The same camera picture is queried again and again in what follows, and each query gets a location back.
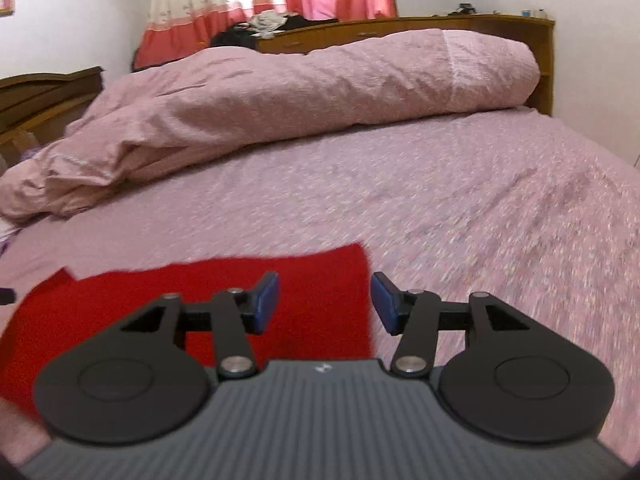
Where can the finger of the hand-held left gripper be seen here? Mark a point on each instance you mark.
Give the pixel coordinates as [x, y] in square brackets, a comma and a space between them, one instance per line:
[6, 296]

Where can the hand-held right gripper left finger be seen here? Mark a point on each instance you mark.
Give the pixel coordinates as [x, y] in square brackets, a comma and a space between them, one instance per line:
[262, 305]

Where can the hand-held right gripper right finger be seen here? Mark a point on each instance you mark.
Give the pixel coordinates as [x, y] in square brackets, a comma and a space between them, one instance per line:
[385, 305]

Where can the red knit sweater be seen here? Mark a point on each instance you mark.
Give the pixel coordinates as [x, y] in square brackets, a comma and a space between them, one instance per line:
[300, 280]

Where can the pink floral bed sheet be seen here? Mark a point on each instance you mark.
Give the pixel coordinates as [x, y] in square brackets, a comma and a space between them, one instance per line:
[450, 185]

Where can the carved wooden headboard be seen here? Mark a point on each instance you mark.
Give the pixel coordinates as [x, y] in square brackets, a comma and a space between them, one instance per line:
[40, 90]

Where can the pink floral duvet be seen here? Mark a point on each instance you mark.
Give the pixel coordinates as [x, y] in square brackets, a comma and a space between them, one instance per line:
[300, 95]

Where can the black cloth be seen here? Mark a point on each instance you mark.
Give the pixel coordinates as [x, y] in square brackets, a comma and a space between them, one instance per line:
[230, 37]

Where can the white crumpled cloth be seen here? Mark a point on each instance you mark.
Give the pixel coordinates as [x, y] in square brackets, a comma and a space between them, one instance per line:
[267, 22]

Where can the pink and white curtain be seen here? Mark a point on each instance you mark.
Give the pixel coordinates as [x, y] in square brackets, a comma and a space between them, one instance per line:
[175, 35]

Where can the wooden shelf cabinet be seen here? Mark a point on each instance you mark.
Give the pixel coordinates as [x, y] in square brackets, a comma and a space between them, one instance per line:
[545, 60]

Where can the small dark item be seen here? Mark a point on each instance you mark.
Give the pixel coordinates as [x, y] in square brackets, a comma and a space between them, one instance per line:
[466, 9]

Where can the small white box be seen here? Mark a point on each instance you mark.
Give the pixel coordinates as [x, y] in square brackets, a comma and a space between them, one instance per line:
[526, 12]

